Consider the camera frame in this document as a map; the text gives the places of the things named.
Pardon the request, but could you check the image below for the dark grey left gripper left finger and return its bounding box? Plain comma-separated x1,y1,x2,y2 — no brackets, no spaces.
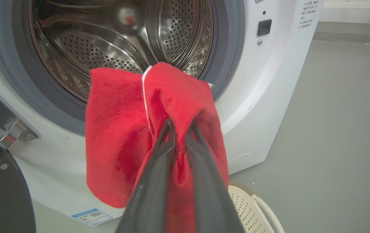
115,118,176,233

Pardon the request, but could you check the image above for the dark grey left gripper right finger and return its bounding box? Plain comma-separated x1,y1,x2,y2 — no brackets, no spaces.
186,120,245,233

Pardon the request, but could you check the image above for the red cloth garment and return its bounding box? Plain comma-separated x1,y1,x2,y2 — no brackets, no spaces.
85,62,230,233

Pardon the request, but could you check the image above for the cream perforated laundry basket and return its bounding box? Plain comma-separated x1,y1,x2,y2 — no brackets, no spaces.
228,182,286,233

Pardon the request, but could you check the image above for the white front-load washing machine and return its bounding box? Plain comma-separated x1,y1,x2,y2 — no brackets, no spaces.
0,0,325,227

